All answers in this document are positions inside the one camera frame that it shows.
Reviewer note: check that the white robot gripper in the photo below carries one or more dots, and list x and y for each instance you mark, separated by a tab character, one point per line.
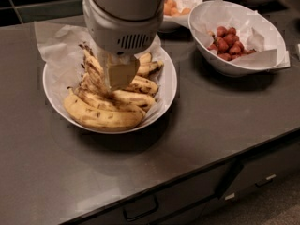
120	32

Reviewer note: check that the spotted yellow banana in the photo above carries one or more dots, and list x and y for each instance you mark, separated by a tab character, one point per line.
94	69

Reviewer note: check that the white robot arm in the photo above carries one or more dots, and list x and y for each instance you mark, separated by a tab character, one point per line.
121	29

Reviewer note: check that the back spotted banana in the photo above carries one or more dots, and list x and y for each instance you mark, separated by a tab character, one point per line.
148	66

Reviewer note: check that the white banana bowl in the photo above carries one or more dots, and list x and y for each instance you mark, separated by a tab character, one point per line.
170	82

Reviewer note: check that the front large yellow banana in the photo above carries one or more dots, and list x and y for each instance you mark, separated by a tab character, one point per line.
102	119

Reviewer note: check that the white bowl with oranges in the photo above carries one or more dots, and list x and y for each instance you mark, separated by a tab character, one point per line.
168	24

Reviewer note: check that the white bowl with strawberries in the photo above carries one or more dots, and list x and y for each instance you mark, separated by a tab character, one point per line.
225	67

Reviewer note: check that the paper in strawberry bowl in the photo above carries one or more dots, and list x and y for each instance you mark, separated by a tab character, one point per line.
259	38

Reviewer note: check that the white paper under bananas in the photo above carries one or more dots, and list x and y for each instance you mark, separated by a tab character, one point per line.
56	44

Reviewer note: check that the orange fruits pile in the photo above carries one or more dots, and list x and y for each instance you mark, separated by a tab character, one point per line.
171	9

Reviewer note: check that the red strawberries pile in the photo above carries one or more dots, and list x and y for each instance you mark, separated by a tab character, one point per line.
227	45

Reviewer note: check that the left drawer handle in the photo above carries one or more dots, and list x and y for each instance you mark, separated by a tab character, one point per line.
140	208

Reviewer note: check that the drawer handle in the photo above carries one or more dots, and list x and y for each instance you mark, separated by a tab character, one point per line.
266	181
140	208

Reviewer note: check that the right drawer handle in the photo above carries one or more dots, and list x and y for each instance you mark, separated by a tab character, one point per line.
266	181

